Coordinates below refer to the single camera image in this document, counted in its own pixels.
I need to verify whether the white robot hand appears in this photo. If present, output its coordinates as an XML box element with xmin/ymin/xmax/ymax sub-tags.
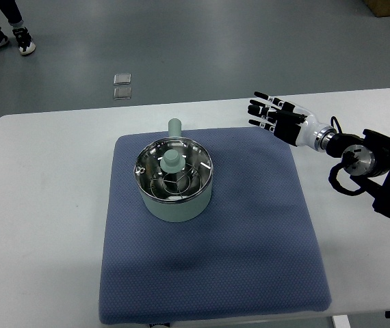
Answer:
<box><xmin>248</xmin><ymin>91</ymin><xmax>335</xmax><ymax>151</ymax></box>

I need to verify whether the glass lid with green knob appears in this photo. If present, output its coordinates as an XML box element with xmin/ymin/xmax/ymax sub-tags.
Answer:
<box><xmin>133</xmin><ymin>137</ymin><xmax>213</xmax><ymax>204</ymax></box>

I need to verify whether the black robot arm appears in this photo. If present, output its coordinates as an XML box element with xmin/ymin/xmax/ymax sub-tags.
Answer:
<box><xmin>248</xmin><ymin>92</ymin><xmax>390</xmax><ymax>218</ymax></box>

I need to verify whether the mint green pot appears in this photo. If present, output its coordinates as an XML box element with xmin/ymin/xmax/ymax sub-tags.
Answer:
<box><xmin>138</xmin><ymin>118</ymin><xmax>212</xmax><ymax>223</ymax></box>

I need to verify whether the blue textured mat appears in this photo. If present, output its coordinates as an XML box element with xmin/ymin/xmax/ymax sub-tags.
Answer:
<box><xmin>99</xmin><ymin>126</ymin><xmax>331</xmax><ymax>325</ymax></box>

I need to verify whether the upper silver floor plate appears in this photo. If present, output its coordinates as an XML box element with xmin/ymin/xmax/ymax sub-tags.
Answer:
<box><xmin>114</xmin><ymin>73</ymin><xmax>131</xmax><ymax>85</ymax></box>

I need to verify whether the silver floor plate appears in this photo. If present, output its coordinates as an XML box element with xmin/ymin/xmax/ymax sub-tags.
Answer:
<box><xmin>114</xmin><ymin>73</ymin><xmax>131</xmax><ymax>85</ymax></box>
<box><xmin>114</xmin><ymin>87</ymin><xmax>132</xmax><ymax>100</ymax></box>

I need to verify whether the lower silver floor plate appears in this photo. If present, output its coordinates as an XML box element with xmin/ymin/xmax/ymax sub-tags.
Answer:
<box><xmin>114</xmin><ymin>87</ymin><xmax>132</xmax><ymax>100</ymax></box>

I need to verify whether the white table leg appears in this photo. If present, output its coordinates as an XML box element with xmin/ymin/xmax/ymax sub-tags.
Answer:
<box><xmin>331</xmin><ymin>315</ymin><xmax>351</xmax><ymax>328</ymax></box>

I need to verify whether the person left black-white sneaker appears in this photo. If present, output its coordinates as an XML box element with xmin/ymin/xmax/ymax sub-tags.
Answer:
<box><xmin>12</xmin><ymin>27</ymin><xmax>36</xmax><ymax>56</ymax></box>

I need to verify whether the person left leg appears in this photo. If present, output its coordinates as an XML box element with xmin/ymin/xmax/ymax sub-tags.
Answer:
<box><xmin>0</xmin><ymin>0</ymin><xmax>24</xmax><ymax>29</ymax></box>

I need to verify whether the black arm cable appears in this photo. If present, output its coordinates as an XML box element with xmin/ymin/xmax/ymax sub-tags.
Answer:
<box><xmin>328</xmin><ymin>116</ymin><xmax>382</xmax><ymax>195</ymax></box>

